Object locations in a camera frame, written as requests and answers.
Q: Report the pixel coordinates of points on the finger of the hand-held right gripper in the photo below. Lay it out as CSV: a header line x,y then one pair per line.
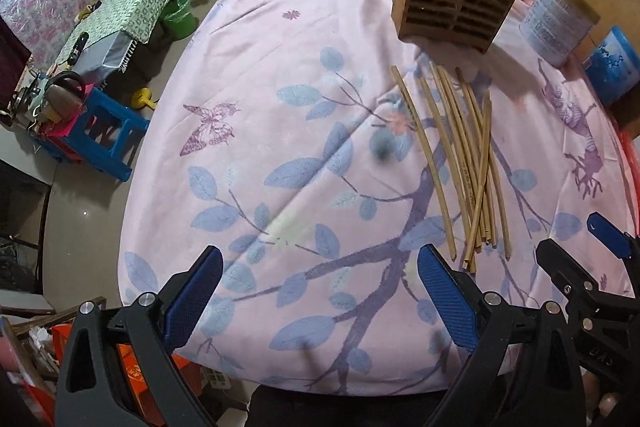
x,y
612,237
565,269

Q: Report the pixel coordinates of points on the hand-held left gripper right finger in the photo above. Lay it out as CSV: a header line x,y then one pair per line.
x,y
447,302

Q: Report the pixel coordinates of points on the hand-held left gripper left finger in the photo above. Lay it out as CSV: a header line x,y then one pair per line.
x,y
192,302

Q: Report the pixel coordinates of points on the pile of wooden chopsticks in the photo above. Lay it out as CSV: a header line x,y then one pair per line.
x,y
475,207

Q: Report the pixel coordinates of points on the orange box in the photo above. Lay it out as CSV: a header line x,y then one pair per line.
x,y
132,372

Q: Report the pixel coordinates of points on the blue can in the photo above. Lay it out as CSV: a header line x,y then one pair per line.
x,y
617,67

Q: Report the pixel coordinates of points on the blue plastic stool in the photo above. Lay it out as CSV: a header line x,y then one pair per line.
x,y
107,132

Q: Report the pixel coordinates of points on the pink floral tablecloth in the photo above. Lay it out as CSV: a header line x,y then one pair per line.
x,y
300,132

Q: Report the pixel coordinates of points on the yellow plastic toy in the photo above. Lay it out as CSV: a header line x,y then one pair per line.
x,y
142,99

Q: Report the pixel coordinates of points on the white can with gold lid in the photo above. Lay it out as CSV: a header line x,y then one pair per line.
x,y
550,27

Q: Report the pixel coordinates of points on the dark kettle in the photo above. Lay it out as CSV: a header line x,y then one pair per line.
x,y
60,99

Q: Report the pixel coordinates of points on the grey storage box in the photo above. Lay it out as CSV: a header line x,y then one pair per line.
x,y
100,54

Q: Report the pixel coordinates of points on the black remote control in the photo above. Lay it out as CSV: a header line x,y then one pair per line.
x,y
77,47

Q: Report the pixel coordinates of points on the green bucket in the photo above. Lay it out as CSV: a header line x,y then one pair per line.
x,y
181,22

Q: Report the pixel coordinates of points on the green patterned cloth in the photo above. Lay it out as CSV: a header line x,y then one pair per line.
x,y
135,2

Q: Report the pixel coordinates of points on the dark red cloth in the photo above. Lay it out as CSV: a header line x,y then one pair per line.
x,y
12,52

